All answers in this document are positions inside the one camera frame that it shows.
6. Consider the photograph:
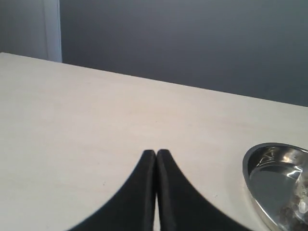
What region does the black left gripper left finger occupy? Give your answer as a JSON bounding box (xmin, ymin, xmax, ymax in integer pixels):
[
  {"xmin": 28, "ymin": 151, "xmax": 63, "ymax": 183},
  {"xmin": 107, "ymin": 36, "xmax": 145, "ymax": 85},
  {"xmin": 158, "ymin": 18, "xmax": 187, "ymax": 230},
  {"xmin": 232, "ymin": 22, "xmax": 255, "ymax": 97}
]
[{"xmin": 71, "ymin": 150, "xmax": 156, "ymax": 231}]

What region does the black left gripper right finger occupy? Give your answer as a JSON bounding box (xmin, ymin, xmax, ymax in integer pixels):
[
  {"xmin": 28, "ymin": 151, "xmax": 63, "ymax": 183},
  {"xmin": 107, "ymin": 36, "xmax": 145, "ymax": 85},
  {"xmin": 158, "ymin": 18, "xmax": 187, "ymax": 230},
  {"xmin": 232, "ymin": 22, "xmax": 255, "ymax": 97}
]
[{"xmin": 156, "ymin": 149, "xmax": 245, "ymax": 231}]

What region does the round stainless steel plate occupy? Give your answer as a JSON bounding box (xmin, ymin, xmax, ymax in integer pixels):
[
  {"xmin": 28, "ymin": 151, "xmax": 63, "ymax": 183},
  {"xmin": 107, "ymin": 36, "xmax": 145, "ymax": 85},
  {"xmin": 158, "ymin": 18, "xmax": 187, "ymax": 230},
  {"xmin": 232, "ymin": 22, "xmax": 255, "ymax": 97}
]
[{"xmin": 242, "ymin": 143, "xmax": 308, "ymax": 231}]

